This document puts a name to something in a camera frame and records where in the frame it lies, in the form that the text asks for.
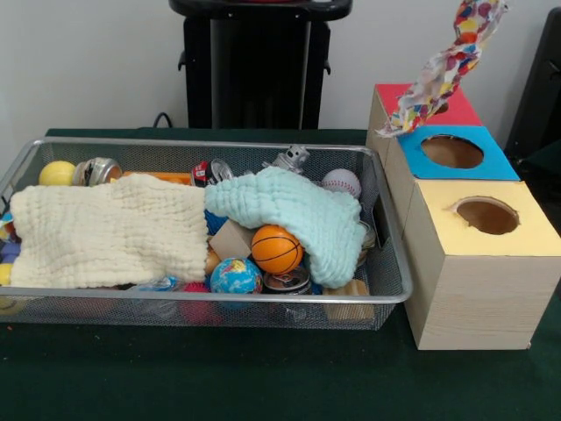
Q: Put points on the white baseball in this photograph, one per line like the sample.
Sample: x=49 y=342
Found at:
x=342 y=182

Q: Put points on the crushed silver drink can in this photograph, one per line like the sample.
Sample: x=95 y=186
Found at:
x=98 y=172

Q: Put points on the wooden box with three holes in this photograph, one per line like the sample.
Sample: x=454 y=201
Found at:
x=473 y=281

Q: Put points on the cream waffle cloth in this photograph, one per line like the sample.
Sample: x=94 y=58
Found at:
x=96 y=232

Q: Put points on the blue globe ball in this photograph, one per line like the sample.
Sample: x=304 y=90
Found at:
x=235 y=277

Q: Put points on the multicoloured patterned cloth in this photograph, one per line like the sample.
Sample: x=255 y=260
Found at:
x=438 y=79

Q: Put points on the yellow ball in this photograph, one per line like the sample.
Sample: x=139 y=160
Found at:
x=57 y=174

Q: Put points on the grey toy robot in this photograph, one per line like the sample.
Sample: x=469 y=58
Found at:
x=289 y=160

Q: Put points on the plain wooden block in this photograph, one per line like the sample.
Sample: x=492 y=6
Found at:
x=230 y=241

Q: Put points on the orange toy basketball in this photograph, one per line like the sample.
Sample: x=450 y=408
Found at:
x=277 y=250

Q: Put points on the mint waffle cloth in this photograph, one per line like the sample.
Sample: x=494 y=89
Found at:
x=307 y=210

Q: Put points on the shallow clear mesh bin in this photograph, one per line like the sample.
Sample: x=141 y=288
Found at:
x=175 y=311

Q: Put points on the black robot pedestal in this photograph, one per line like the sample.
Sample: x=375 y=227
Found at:
x=254 y=70

